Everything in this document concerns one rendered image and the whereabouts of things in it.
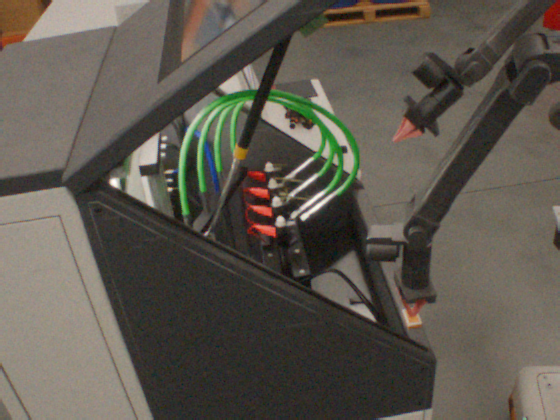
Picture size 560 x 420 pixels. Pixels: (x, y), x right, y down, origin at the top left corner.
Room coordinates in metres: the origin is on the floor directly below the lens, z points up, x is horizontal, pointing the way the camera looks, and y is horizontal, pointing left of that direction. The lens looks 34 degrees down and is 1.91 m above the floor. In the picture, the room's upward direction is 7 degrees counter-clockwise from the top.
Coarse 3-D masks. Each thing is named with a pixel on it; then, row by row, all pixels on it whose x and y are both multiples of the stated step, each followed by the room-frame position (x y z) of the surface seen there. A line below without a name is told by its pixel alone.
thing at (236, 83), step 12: (120, 0) 1.51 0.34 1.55; (132, 0) 1.49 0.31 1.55; (144, 0) 1.49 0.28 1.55; (120, 12) 1.48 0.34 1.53; (132, 12) 1.48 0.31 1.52; (120, 24) 1.48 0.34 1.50; (240, 72) 1.59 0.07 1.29; (228, 84) 1.50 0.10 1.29; (240, 84) 1.50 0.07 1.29; (264, 108) 1.94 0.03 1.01; (360, 180) 1.53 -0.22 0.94
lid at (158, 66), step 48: (192, 0) 1.25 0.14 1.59; (240, 0) 1.02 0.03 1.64; (288, 0) 0.80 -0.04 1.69; (336, 0) 0.79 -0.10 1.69; (144, 48) 1.09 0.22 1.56; (192, 48) 0.95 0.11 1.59; (240, 48) 0.78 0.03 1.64; (96, 96) 1.03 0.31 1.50; (144, 96) 0.83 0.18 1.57; (192, 96) 0.77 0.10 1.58; (96, 144) 0.79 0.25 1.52
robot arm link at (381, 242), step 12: (372, 228) 0.97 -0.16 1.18; (384, 228) 0.97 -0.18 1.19; (396, 228) 0.96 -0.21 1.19; (420, 228) 0.90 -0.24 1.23; (372, 240) 0.95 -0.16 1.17; (384, 240) 0.94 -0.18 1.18; (396, 240) 0.93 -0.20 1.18; (408, 240) 0.91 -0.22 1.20; (420, 240) 0.89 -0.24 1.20; (372, 252) 0.94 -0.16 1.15; (384, 252) 0.94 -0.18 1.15
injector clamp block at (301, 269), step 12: (264, 204) 1.41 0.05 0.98; (288, 216) 1.34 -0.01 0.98; (288, 228) 1.29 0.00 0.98; (300, 240) 1.23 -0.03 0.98; (264, 252) 1.20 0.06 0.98; (276, 252) 1.20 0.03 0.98; (300, 252) 1.19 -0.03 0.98; (264, 264) 1.16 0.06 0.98; (276, 264) 1.15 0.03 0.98; (300, 264) 1.14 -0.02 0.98; (300, 276) 1.10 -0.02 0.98
